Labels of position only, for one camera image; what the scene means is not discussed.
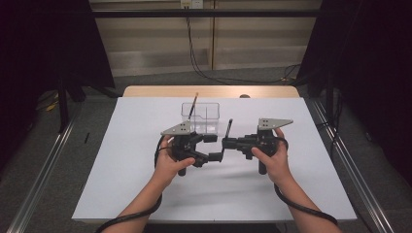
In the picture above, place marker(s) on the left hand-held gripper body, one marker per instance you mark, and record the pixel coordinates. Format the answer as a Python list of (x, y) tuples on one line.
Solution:
[(181, 129)]

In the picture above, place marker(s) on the black pen with silver band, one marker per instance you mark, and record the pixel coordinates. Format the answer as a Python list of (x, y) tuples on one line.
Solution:
[(229, 129)]

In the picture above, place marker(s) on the clear plastic divided holder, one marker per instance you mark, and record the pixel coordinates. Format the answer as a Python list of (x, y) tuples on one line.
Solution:
[(207, 116)]

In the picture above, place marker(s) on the person's left hand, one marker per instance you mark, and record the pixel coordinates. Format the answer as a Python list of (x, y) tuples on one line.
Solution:
[(168, 168)]

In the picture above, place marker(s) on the person's right hand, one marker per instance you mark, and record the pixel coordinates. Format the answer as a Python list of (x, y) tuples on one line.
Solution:
[(275, 165)]

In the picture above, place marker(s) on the small dark round object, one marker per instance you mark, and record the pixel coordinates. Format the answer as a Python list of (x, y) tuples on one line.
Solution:
[(245, 96)]

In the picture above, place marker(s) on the black curtain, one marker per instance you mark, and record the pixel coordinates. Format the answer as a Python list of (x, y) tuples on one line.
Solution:
[(48, 42), (372, 64)]

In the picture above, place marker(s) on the black stand post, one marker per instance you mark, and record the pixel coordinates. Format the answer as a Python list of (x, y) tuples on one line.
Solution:
[(63, 106)]

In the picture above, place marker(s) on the white wall socket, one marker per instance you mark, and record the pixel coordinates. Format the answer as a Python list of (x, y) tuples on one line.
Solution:
[(192, 3)]

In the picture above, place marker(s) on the aluminium floor rail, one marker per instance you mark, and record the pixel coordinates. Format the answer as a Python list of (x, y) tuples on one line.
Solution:
[(39, 174), (359, 174)]

